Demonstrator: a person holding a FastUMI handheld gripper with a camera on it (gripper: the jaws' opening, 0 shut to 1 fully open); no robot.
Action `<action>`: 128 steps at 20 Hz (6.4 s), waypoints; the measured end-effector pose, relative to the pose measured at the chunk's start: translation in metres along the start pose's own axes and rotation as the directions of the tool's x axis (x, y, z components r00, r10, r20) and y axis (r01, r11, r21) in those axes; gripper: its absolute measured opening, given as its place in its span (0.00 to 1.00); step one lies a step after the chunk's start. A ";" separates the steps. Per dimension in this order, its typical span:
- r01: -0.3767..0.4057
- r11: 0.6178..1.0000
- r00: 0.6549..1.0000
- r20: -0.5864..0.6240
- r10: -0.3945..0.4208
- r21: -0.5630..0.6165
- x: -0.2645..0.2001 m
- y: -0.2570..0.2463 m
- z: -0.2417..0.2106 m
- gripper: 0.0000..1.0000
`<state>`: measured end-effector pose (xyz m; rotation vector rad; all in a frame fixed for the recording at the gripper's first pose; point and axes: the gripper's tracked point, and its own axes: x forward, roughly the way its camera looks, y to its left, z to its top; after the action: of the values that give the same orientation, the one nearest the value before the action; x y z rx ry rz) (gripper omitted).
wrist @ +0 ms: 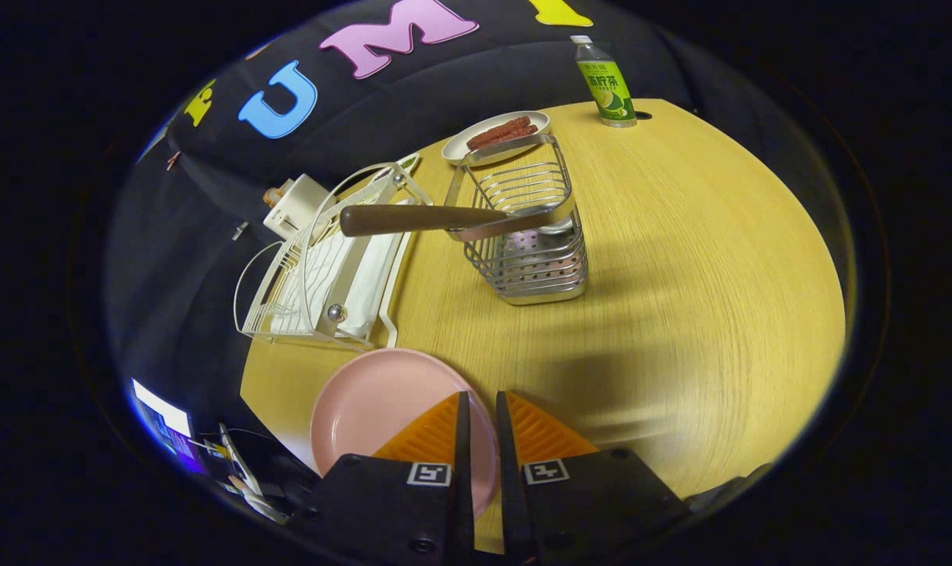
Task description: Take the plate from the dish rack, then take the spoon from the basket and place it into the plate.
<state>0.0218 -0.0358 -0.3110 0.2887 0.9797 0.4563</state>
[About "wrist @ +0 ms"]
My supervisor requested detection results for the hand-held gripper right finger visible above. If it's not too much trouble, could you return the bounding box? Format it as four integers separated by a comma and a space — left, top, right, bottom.
495, 391, 693, 566

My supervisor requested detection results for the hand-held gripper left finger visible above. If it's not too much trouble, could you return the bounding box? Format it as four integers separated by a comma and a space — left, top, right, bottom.
287, 391, 476, 566

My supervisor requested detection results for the pink plate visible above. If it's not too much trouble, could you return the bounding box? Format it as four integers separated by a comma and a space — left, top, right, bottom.
311, 348, 498, 520

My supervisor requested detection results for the metal wire basket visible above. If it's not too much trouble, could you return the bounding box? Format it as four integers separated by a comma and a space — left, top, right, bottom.
444, 132, 589, 306

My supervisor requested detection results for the white wire dish rack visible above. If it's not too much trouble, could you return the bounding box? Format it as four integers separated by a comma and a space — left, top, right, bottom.
234, 161, 433, 351

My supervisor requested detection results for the wooden-handled metal spoon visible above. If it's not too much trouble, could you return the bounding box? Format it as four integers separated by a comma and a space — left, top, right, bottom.
340, 200, 579, 243

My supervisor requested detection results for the beige plate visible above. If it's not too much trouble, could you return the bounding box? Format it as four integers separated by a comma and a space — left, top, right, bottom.
442, 111, 551, 167

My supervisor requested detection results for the lit screen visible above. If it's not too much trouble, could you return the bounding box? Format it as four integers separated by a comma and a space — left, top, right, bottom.
130, 379, 195, 461

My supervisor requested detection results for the white toaster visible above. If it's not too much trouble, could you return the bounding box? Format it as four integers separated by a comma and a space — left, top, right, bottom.
263, 175, 336, 241

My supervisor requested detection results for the red-brown sausage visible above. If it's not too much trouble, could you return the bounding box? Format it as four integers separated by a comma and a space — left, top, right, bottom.
466, 116, 533, 147
469, 124, 539, 152

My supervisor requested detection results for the green label drink bottle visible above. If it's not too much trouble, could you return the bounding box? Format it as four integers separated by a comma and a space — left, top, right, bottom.
570, 35, 638, 128

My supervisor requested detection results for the white cable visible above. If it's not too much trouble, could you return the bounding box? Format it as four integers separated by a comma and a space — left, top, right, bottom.
208, 423, 289, 525

